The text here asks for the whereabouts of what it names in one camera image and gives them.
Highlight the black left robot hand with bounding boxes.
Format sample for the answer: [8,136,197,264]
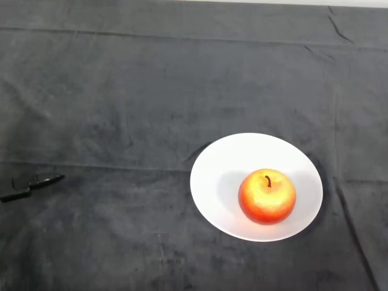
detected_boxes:
[0,173,66,204]

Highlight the red yellow apple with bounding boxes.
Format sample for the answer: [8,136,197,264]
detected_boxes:
[238,169,297,226]

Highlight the white round plate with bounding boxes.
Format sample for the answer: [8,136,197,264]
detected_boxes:
[190,132,324,243]

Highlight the black table cloth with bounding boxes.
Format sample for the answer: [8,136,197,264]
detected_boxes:
[0,0,388,291]

